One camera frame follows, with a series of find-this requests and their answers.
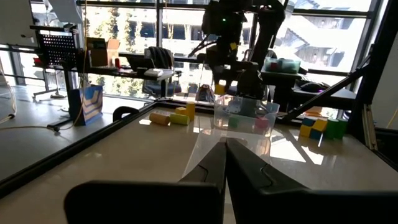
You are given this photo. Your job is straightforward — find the blue and white paper bag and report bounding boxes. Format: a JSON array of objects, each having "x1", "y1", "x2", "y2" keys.
[{"x1": 70, "y1": 85, "x2": 104, "y2": 127}]

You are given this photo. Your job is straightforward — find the black perforated panel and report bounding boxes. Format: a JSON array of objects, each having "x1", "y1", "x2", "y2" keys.
[{"x1": 36, "y1": 29, "x2": 78, "y2": 68}]

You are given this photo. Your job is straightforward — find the white board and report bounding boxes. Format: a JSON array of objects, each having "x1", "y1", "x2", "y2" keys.
[{"x1": 0, "y1": 0, "x2": 35, "y2": 47}]

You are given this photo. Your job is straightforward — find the light green wooden cylinder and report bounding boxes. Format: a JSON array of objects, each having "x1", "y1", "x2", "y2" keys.
[{"x1": 169, "y1": 113, "x2": 190, "y2": 126}]

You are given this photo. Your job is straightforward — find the tan wooden cylinder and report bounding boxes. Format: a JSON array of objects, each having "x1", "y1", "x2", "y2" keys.
[{"x1": 149, "y1": 112, "x2": 171, "y2": 126}]

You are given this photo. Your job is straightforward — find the white flat device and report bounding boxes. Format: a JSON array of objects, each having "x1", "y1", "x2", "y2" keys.
[{"x1": 144, "y1": 68, "x2": 165, "y2": 78}]

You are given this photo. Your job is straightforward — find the teal storage bin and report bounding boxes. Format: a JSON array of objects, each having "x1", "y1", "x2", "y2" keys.
[{"x1": 263, "y1": 57, "x2": 302, "y2": 75}]

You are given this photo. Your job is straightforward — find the yellow wooden cylinder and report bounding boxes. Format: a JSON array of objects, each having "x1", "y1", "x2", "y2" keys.
[{"x1": 185, "y1": 101, "x2": 197, "y2": 121}]

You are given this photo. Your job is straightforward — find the black frame clamp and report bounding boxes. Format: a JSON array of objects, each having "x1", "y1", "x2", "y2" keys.
[{"x1": 112, "y1": 106, "x2": 139, "y2": 122}]

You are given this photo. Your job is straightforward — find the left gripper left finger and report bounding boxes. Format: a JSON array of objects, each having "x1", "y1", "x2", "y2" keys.
[{"x1": 63, "y1": 141, "x2": 228, "y2": 224}]

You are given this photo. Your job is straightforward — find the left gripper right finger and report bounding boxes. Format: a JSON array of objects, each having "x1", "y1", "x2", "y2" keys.
[{"x1": 226, "y1": 138, "x2": 398, "y2": 224}]

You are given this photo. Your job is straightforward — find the brown cardboard box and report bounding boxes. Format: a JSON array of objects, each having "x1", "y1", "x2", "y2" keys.
[
  {"x1": 86, "y1": 37, "x2": 109, "y2": 68},
  {"x1": 107, "y1": 39, "x2": 121, "y2": 66}
]

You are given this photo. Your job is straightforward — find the red wooden cube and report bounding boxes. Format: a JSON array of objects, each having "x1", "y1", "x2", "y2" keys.
[{"x1": 254, "y1": 117, "x2": 269, "y2": 130}]

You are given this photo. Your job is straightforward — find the black computer mouse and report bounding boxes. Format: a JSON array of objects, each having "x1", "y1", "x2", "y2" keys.
[{"x1": 300, "y1": 82, "x2": 324, "y2": 93}]

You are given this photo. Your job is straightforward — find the dark backpack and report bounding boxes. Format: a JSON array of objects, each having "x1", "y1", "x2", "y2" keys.
[{"x1": 195, "y1": 83, "x2": 216, "y2": 103}]

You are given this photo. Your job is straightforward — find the black desk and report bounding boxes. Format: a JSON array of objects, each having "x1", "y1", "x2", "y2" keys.
[
  {"x1": 29, "y1": 24, "x2": 175, "y2": 133},
  {"x1": 261, "y1": 70, "x2": 357, "y2": 113}
]

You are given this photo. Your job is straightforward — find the dark office chair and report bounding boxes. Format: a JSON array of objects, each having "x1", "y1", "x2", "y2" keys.
[{"x1": 144, "y1": 45, "x2": 183, "y2": 97}]

